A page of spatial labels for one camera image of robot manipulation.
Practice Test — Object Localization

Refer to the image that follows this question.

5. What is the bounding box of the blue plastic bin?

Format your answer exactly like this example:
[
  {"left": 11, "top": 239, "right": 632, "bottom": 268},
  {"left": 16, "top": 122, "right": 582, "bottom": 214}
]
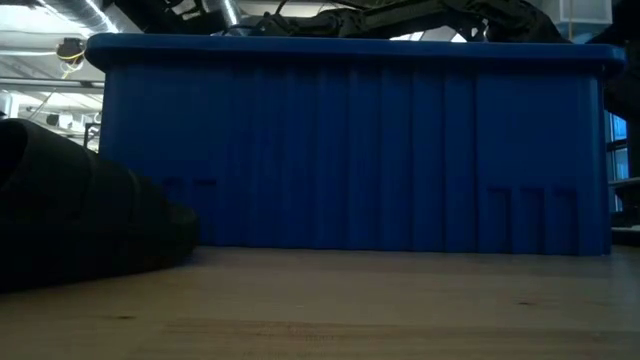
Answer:
[{"left": 84, "top": 32, "right": 627, "bottom": 257}]

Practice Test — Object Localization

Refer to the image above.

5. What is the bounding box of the blue lit window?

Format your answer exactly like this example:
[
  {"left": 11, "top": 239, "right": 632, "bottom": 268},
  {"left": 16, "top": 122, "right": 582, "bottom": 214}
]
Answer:
[{"left": 603, "top": 110, "right": 629, "bottom": 182}]

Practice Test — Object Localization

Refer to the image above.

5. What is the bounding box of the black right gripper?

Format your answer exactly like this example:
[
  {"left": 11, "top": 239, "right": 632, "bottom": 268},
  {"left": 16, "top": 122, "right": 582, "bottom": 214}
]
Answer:
[{"left": 257, "top": 8, "right": 351, "bottom": 39}]

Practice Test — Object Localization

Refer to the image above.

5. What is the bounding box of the yellow hanging cable fixture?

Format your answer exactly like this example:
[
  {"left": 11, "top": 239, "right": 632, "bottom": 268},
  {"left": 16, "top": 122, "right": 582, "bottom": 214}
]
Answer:
[{"left": 54, "top": 37, "right": 87, "bottom": 79}]

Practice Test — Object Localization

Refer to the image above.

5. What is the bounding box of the black slide sandal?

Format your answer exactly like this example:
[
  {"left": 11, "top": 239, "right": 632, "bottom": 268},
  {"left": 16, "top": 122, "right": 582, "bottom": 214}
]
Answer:
[{"left": 0, "top": 118, "right": 201, "bottom": 295}]

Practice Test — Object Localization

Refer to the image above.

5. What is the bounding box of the silver ceiling duct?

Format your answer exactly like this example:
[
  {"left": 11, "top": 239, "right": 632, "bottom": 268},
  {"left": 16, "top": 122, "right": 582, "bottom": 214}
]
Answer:
[
  {"left": 34, "top": 0, "right": 121, "bottom": 35},
  {"left": 202, "top": 0, "right": 241, "bottom": 29}
]

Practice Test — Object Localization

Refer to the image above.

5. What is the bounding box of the black metal pole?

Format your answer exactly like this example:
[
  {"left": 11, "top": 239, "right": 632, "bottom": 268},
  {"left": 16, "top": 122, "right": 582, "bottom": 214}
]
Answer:
[{"left": 628, "top": 44, "right": 640, "bottom": 179}]

